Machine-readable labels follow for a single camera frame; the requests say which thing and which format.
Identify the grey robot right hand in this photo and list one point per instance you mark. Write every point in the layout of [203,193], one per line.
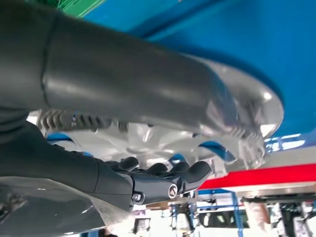
[111,75]

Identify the blue metal shelf rack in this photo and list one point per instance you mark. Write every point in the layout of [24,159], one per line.
[246,32]

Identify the green plastic crate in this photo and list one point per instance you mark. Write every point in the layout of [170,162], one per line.
[74,6]

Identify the distant blue metal frame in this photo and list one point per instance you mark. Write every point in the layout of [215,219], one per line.
[237,216]

